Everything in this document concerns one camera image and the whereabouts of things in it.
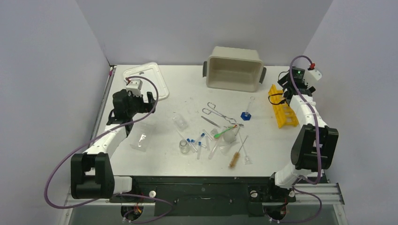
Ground small clear stopper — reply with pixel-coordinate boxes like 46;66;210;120
211;128;219;136

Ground large clear test tube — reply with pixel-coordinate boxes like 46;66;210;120
208;137;222;160

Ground graduated cylinder blue base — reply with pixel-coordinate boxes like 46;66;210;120
240;96;255;121

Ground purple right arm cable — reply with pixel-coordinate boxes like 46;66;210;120
264;55;324;224

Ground metal crucible tongs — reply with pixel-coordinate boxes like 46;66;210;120
202;102;244;126

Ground black base frame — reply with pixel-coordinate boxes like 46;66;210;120
105;175;303;223

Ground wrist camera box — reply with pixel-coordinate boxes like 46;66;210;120
306;63;322;83
126;78;143;96

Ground yellow test tube rack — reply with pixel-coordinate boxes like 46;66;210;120
268;84;299;128

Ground blue capped vial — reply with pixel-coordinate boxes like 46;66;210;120
191;139;207;148
186;138;198;153
194;133;205;143
197;142;202;160

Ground small clear beaker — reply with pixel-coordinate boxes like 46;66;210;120
172;113;189;131

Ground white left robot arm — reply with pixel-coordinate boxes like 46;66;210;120
70;89;156;202

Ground small glass jar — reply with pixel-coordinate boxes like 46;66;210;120
179;139;191;154

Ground white plastic tub lid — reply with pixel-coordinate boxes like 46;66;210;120
123;62;169;101

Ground beige plastic tub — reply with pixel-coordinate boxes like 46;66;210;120
202;46;267;92

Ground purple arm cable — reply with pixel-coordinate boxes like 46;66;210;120
264;55;324;224
44;75;174;225

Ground grey round ball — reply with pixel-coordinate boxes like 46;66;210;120
222;131;236;143

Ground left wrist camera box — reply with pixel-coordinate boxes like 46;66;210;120
126;78;143;96

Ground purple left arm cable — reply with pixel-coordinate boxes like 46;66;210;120
44;75;174;225

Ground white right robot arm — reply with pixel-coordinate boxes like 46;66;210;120
264;67;339;200

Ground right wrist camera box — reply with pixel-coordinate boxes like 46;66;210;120
306;63;322;83

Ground clear glass funnel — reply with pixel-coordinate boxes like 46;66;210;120
238;132;253;165

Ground rainbow plastic spoon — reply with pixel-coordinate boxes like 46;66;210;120
213;124;238;139

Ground test tube brush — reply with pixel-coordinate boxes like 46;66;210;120
229;136;248;169

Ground metal tweezers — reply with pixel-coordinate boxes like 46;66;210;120
201;116;221;128

